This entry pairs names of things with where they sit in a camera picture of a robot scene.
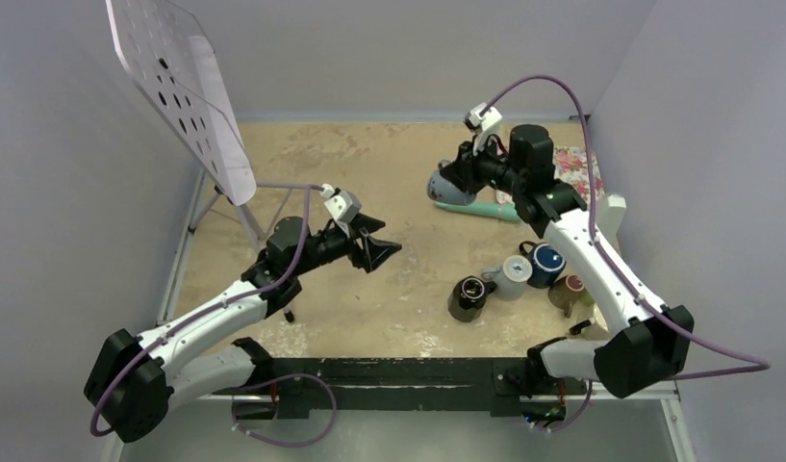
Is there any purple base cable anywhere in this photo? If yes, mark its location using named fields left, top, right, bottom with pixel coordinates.
left=231, top=372, right=339, bottom=449

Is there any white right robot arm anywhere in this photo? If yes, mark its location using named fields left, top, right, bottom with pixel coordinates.
left=426, top=124, right=695, bottom=398

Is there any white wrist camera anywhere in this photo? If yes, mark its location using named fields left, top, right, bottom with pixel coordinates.
left=463, top=103, right=503, bottom=136
left=319, top=183, right=362, bottom=225

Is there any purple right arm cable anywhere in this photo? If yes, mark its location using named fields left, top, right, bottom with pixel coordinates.
left=481, top=75, right=772, bottom=382

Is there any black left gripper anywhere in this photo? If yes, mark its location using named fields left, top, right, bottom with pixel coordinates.
left=290, top=212, right=399, bottom=277

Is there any light grey mug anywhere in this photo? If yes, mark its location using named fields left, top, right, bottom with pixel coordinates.
left=480, top=255, right=533, bottom=302

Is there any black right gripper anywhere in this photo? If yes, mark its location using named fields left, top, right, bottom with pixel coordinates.
left=442, top=133, right=525, bottom=196

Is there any lilac tripod stand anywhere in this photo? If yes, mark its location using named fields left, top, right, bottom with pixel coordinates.
left=174, top=189, right=320, bottom=318

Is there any floral tray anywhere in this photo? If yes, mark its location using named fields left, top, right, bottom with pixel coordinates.
left=494, top=146, right=606, bottom=205

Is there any perforated calibration board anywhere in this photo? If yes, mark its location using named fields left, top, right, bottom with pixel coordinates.
left=106, top=0, right=257, bottom=206

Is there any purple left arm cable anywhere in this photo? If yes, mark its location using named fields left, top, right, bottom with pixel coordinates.
left=89, top=185, right=327, bottom=439

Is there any black mug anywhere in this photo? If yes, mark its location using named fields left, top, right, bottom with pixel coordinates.
left=447, top=275, right=497, bottom=323

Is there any mint green tube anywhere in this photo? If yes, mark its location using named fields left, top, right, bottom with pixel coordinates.
left=434, top=202, right=521, bottom=223

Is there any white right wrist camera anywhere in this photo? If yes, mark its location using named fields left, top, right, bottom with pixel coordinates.
left=463, top=103, right=503, bottom=136

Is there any white box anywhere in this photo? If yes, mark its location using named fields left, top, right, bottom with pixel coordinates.
left=596, top=193, right=627, bottom=252

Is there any grey mug with lettering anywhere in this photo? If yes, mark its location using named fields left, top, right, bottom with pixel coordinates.
left=426, top=169, right=476, bottom=206

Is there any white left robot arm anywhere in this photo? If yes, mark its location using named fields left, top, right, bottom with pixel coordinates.
left=84, top=213, right=402, bottom=443

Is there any dark blue mug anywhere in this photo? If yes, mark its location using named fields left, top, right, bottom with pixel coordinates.
left=519, top=241, right=567, bottom=289

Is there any brown mug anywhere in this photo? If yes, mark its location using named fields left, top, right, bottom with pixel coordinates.
left=547, top=274, right=595, bottom=319

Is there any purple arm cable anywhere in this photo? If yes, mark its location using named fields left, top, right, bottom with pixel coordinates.
left=481, top=75, right=772, bottom=382
left=89, top=185, right=327, bottom=439

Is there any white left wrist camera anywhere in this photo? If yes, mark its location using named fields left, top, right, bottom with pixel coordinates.
left=319, top=183, right=362, bottom=225

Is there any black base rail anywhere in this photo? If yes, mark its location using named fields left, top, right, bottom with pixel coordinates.
left=211, top=356, right=588, bottom=423

